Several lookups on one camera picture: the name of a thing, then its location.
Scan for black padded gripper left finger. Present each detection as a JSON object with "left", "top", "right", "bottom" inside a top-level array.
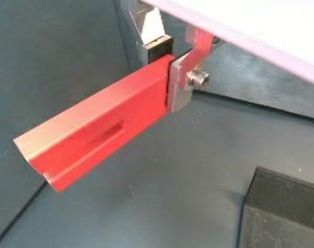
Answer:
[{"left": 120, "top": 0, "right": 174, "bottom": 65}]

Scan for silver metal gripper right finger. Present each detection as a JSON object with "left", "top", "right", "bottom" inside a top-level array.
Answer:
[{"left": 166, "top": 24, "right": 223, "bottom": 112}]

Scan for red double-square bar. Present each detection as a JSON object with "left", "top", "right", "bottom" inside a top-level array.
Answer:
[{"left": 14, "top": 55, "right": 172, "bottom": 191}]

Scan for black curved holder stand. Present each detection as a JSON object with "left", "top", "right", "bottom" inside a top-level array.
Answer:
[{"left": 237, "top": 168, "right": 314, "bottom": 248}]

